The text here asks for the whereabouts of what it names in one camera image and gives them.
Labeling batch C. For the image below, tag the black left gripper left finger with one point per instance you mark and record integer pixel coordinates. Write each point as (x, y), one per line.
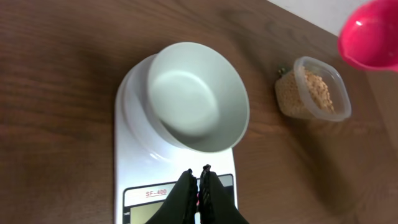
(180, 206)

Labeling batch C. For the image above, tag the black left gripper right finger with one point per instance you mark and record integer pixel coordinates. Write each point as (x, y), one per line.
(215, 205)

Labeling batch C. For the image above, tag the red measuring scoop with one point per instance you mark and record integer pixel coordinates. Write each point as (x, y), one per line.
(368, 39)

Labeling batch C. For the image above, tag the white digital kitchen scale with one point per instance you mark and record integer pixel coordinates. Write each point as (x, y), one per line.
(147, 167)

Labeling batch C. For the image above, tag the grey bowl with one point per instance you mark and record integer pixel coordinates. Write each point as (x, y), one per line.
(195, 98)

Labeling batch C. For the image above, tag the soybeans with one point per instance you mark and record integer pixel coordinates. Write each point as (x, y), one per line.
(289, 100)

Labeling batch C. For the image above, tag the clear plastic container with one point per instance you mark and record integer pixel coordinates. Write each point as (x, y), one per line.
(333, 80)

